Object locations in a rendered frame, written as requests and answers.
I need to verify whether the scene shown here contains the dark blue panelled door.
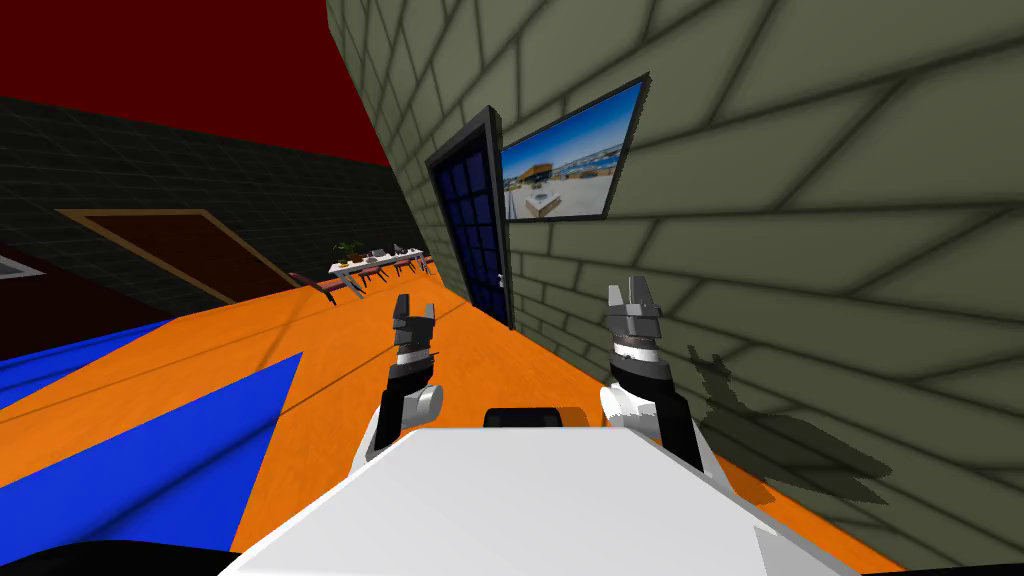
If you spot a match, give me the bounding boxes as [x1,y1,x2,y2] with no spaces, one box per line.
[425,105,516,330]

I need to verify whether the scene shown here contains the white table with plant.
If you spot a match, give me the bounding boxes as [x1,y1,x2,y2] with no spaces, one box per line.
[327,239,431,301]

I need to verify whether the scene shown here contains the brown door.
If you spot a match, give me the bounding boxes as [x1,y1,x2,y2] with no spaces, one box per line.
[55,208,302,306]

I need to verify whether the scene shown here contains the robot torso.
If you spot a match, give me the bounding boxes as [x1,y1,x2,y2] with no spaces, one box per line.
[219,406,862,576]

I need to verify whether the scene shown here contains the dark red chair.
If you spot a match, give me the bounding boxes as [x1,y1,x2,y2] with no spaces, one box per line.
[288,271,339,308]

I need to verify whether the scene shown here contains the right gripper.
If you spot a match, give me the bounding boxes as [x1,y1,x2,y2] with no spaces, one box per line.
[604,275,665,344]

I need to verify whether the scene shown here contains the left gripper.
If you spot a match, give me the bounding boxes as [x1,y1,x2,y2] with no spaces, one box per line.
[391,293,438,359]

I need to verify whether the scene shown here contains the framed seaside picture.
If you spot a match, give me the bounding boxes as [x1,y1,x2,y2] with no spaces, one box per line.
[499,73,652,224]

